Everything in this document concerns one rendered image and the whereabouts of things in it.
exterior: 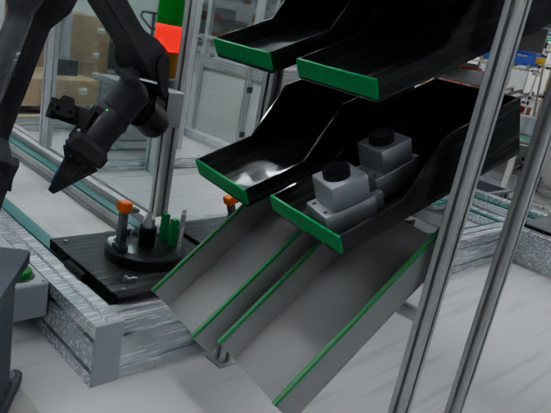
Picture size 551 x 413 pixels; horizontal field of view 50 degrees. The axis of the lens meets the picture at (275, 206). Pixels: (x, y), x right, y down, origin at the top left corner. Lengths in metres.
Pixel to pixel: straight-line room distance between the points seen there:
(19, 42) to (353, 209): 0.43
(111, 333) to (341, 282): 0.34
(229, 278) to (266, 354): 0.14
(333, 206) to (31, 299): 0.54
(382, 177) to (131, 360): 0.49
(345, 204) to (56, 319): 0.53
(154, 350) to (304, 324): 0.29
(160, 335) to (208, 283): 0.14
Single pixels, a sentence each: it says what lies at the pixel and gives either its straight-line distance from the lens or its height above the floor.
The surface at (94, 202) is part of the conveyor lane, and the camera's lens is 1.42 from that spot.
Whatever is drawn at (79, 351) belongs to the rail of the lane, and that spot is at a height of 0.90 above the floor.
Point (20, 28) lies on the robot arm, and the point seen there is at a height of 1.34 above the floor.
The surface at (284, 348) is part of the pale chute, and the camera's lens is 0.75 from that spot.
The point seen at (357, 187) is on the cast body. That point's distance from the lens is 0.63.
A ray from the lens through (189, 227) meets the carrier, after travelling 1.24.
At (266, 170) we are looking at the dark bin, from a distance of 0.78.
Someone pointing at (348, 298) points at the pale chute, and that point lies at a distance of 0.75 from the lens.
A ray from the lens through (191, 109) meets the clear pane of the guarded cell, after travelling 2.66.
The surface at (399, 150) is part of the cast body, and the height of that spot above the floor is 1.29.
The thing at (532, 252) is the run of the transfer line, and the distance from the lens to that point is 1.89.
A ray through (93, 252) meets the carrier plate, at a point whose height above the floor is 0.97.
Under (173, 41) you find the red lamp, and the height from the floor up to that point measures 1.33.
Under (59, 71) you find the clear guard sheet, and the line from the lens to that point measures 1.70.
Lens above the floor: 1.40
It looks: 17 degrees down
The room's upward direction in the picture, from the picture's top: 11 degrees clockwise
